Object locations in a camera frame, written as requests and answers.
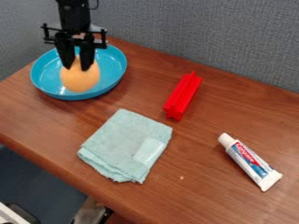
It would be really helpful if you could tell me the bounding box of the yellow orange ball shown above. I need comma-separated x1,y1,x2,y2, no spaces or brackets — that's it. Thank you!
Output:
60,57,100,93

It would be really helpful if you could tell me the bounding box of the metal table leg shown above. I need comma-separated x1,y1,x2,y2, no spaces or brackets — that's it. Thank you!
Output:
69,197,113,224

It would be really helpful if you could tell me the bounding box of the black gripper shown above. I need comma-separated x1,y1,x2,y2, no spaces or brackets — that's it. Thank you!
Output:
41,0,108,71

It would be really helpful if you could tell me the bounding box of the light green folded cloth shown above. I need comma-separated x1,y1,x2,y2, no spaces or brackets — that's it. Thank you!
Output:
77,109,173,184

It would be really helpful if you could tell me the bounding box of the blue plate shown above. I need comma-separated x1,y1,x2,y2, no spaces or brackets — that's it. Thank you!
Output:
31,45,127,101

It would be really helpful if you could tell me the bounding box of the white toothpaste tube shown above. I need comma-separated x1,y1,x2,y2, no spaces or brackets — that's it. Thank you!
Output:
219,133,283,192

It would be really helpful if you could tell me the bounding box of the red plastic block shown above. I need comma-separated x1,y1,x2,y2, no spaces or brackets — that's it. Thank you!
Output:
163,71,203,121

